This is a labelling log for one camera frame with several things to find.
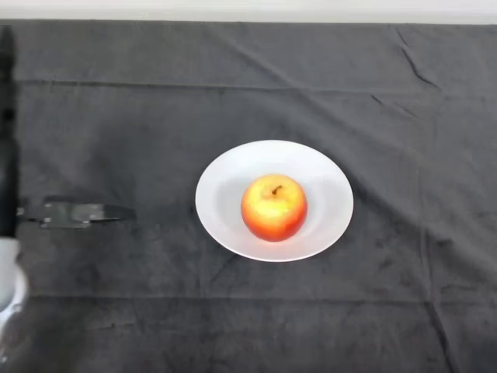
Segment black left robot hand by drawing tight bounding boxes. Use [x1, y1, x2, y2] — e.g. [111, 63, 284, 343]
[0, 25, 137, 239]

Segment black cloth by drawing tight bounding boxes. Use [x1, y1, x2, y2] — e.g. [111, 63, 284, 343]
[0, 19, 497, 373]

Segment red yellow apple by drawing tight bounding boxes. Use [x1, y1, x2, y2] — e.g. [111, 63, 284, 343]
[240, 173, 309, 243]

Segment white round plate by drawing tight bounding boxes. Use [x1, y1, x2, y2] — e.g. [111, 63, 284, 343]
[194, 139, 355, 263]

